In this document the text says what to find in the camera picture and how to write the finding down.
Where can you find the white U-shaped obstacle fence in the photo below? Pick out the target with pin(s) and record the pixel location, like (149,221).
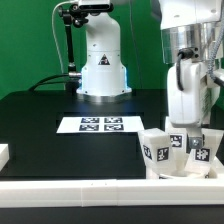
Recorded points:
(112,192)

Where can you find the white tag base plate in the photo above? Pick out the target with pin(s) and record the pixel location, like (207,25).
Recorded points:
(108,124)

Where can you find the white round stool seat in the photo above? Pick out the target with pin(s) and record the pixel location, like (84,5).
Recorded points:
(150,174)

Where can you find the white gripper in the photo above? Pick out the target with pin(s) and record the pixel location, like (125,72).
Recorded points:
(191,107)

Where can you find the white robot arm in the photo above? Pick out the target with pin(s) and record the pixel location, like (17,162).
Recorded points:
(192,32)

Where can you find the black camera on mount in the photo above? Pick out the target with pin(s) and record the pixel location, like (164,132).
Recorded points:
(95,6)

